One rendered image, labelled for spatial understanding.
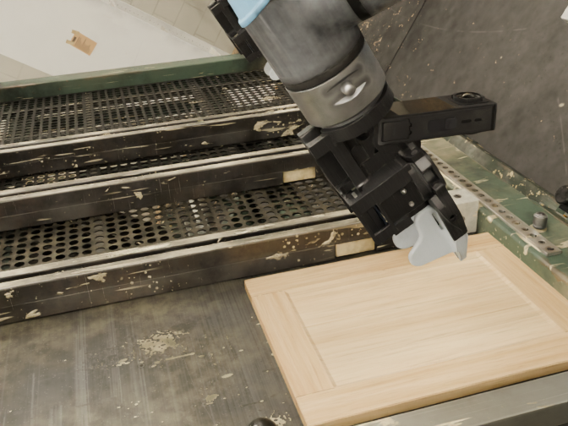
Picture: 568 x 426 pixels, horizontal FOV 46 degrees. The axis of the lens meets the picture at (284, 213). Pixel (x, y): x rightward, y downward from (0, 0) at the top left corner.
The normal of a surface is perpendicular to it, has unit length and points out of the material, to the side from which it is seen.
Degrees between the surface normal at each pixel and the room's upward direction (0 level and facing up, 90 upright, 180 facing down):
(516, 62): 0
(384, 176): 28
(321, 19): 96
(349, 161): 90
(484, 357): 58
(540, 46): 0
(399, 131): 87
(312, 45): 86
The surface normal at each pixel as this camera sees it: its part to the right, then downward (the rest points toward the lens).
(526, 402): -0.05, -0.89
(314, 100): -0.32, 0.70
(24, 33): 0.28, 0.41
